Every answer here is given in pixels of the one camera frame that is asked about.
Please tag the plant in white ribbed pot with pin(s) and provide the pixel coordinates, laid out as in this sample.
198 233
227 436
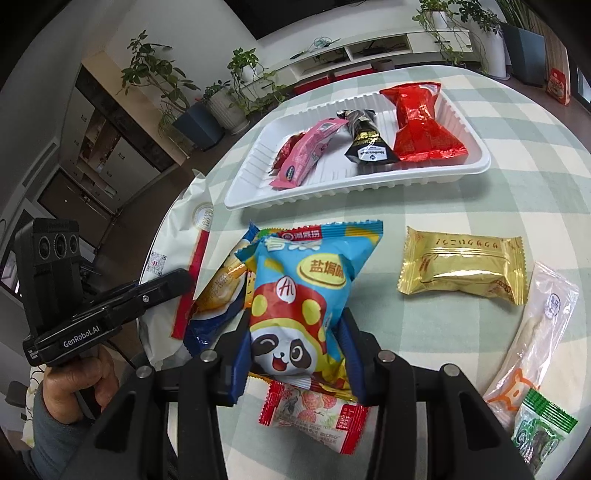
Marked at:
226 113

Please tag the pink snack packet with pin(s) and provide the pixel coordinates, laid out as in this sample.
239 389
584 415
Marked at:
304 154

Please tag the large-leaf plant in blue pot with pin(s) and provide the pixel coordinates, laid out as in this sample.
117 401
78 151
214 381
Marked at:
526 50

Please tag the white plastic tray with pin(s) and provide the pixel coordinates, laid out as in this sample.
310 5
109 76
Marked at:
341 173

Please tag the blue and yellow packet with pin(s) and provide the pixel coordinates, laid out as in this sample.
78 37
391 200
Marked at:
217 286

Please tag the red star pattern candy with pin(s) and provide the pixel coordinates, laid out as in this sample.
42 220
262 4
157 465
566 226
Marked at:
287 150

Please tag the clear fox print stick packet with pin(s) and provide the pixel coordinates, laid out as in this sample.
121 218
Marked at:
545 314

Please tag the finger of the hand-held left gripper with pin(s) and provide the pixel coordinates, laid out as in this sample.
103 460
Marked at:
166 284
115 293

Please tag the gold foil packet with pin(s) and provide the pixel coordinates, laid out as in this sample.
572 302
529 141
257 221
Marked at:
461 267

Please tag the red printed bag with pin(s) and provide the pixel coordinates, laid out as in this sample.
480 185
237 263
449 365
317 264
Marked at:
558 87

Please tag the person's left hand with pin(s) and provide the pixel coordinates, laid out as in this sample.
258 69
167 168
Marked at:
69 392

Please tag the trailing vine plant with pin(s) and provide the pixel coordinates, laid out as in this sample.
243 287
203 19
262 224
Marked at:
434 9

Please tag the person's left forearm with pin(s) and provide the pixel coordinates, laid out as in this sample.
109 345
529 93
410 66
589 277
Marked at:
51 438

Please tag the potted tree in blue pot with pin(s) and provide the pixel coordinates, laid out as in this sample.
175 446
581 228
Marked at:
198 124

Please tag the large shiny red packet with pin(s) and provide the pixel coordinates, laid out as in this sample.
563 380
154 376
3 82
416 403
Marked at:
420 124

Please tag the wooden wall cabinet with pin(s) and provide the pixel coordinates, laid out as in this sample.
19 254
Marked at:
106 152

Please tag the red strawberry print packet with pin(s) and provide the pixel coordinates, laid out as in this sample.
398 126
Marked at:
314 415

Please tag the black and gold packet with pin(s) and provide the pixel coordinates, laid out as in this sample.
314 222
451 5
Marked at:
369 143

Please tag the black wall television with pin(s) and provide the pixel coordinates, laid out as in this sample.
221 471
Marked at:
300 14

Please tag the large white snack pouch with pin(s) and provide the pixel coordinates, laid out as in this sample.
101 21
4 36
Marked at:
184 240

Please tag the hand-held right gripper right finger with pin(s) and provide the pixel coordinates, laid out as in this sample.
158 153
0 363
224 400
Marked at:
358 383

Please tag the green snack packet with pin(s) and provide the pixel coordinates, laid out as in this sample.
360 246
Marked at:
540 434

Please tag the blue panda snack packet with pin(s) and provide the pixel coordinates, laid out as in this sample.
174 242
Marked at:
295 295

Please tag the trailing pothos plant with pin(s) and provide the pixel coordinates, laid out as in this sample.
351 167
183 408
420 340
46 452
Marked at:
244 60

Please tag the plant in tall white pot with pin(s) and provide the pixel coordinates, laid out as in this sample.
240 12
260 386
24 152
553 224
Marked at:
491 50

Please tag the white television cabinet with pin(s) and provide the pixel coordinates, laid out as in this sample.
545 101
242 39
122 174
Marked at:
323 62

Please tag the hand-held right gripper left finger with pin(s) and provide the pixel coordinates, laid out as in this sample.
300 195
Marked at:
224 383

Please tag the small grey pot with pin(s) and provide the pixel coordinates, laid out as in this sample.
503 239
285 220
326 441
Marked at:
384 64

